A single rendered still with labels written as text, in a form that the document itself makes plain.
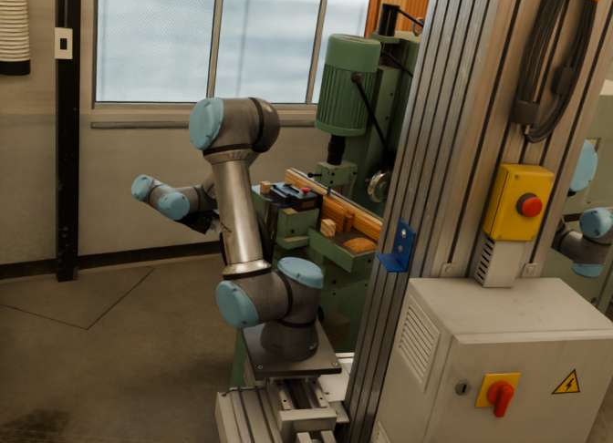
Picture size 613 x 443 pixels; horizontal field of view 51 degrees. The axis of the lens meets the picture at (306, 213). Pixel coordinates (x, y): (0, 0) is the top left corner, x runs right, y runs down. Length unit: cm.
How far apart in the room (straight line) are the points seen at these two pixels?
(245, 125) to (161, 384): 158
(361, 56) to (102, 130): 162
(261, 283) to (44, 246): 215
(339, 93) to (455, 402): 124
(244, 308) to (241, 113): 44
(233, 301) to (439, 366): 54
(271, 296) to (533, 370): 61
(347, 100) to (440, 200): 96
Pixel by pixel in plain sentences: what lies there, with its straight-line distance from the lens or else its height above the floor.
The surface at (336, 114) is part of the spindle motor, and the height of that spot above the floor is 127.
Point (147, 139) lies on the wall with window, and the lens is 341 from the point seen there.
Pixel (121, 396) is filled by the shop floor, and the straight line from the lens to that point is 279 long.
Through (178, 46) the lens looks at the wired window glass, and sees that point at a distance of 342.
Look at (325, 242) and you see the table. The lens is 211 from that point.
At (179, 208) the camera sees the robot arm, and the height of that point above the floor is 105.
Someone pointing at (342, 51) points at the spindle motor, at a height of 147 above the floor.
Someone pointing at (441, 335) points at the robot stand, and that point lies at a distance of 113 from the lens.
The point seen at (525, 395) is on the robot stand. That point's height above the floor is 111.
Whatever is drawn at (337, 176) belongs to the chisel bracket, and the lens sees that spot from 226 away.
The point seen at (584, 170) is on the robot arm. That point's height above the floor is 140.
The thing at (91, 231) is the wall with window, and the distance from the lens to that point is 352.
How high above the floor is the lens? 178
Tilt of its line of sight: 23 degrees down
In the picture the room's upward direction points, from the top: 9 degrees clockwise
